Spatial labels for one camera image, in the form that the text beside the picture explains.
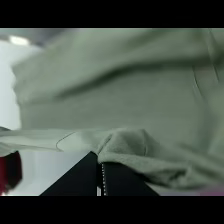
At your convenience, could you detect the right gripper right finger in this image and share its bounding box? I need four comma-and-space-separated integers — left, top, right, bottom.
100, 161, 160, 197

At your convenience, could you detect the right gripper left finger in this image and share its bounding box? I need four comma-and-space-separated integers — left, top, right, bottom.
39, 150, 99, 197

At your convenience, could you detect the grey green shirt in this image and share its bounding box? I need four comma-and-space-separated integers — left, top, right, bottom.
0, 28, 224, 192

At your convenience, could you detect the red garment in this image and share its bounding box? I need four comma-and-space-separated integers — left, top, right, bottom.
0, 150, 24, 196

